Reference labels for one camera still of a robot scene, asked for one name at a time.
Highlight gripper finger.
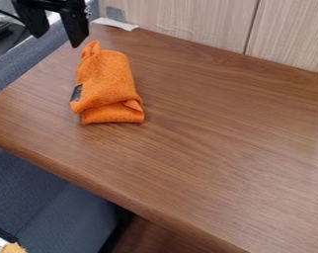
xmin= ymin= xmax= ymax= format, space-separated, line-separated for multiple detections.
xmin=58 ymin=7 xmax=91 ymax=49
xmin=12 ymin=2 xmax=51 ymax=40

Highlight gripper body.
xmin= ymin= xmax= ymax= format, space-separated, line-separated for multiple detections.
xmin=10 ymin=0 xmax=88 ymax=13

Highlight orange cloth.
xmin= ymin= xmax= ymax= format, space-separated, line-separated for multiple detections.
xmin=67 ymin=40 xmax=146 ymax=127

